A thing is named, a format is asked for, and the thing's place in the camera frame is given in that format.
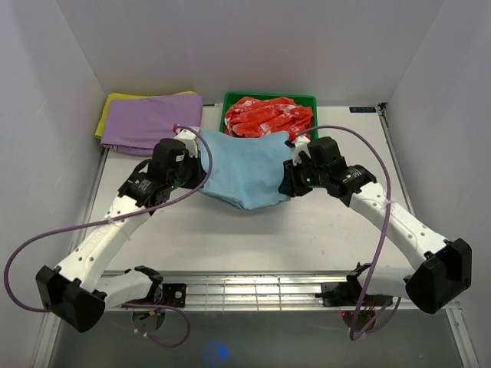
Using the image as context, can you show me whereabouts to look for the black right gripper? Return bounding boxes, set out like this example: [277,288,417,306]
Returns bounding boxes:
[278,155,328,198]

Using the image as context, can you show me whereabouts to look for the aluminium table edge rail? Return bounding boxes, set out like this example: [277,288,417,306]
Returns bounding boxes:
[44,270,461,312]

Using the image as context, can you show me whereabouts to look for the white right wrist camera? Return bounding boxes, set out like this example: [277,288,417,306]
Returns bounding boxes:
[285,134,311,166]

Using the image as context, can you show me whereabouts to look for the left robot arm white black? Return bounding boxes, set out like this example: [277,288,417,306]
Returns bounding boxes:
[35,130,206,333]

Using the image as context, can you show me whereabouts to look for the dark label on table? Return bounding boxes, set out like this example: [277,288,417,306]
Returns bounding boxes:
[349,107,377,113]

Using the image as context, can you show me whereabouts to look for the folded purple trousers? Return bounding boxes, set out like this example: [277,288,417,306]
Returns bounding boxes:
[95,92,203,156]

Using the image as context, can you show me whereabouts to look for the folded yellow trousers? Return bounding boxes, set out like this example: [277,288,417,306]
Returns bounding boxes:
[94,91,203,140]

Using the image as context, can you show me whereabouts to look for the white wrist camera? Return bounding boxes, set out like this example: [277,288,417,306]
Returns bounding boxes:
[285,134,311,166]
[173,124,200,162]

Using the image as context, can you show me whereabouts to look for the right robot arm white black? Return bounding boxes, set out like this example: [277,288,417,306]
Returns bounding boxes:
[278,136,472,314]

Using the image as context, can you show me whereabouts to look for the red white patterned trousers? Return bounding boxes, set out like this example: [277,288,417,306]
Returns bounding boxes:
[222,97,314,138]

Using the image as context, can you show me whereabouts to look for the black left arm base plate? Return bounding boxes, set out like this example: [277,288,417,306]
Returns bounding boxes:
[128,283,187,307]

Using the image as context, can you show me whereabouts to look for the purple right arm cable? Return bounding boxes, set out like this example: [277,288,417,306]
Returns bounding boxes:
[295,124,403,341]

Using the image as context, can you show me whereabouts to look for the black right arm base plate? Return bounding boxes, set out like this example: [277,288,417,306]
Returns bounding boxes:
[315,262,388,308]

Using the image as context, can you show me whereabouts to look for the green plastic bin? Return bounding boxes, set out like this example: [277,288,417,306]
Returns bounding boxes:
[219,92,318,133]

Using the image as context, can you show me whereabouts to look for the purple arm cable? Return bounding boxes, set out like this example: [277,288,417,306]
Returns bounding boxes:
[295,124,403,341]
[2,124,214,349]

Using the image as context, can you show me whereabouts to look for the light blue trousers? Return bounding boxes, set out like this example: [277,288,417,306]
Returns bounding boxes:
[199,129,292,210]

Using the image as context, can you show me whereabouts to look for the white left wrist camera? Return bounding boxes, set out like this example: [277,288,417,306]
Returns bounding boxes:
[173,124,200,162]

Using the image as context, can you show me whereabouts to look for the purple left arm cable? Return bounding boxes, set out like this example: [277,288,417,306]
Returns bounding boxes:
[2,124,214,349]

